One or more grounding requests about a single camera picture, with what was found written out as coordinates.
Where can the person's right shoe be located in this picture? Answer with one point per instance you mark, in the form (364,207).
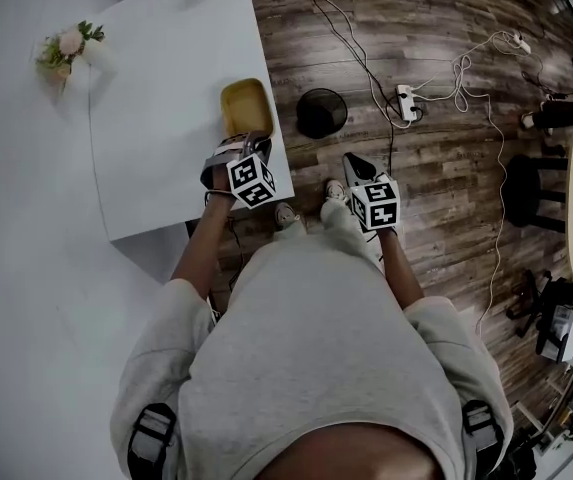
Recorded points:
(336,190)

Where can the pink flower bouquet in vase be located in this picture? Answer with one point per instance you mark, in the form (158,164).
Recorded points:
(63,53)

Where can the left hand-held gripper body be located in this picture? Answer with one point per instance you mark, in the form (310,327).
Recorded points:
(252,183)

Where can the person's grey trousers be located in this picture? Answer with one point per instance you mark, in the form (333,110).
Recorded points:
(336,228)

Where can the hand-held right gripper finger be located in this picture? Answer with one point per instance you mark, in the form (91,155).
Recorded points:
(352,173)
(373,175)

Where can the small white power strip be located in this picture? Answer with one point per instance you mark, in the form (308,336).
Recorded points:
(520,43)

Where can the white rectangular table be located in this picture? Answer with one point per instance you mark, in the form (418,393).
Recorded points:
(176,118)

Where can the large white power strip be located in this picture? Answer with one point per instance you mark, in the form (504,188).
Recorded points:
(407,102)

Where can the black mesh waste bin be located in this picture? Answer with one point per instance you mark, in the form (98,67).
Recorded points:
(321,113)

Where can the person's right forearm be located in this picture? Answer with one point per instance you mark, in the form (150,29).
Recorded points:
(398,268)

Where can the person's grey sweatshirt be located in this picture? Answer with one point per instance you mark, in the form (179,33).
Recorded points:
(311,358)

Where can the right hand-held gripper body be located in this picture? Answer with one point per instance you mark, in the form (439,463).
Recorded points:
(376,205)

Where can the person's shoe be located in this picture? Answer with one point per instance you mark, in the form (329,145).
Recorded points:
(336,190)
(287,214)

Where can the black stool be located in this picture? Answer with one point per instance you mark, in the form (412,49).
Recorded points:
(531,193)

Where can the white cardboard box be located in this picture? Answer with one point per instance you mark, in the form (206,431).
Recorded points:
(566,333)

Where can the person's left shoe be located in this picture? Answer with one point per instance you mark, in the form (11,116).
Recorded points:
(287,214)

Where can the person's left forearm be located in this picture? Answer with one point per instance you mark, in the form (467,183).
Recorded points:
(206,243)

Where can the yellow plastic tray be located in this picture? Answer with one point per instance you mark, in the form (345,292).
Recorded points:
(245,105)

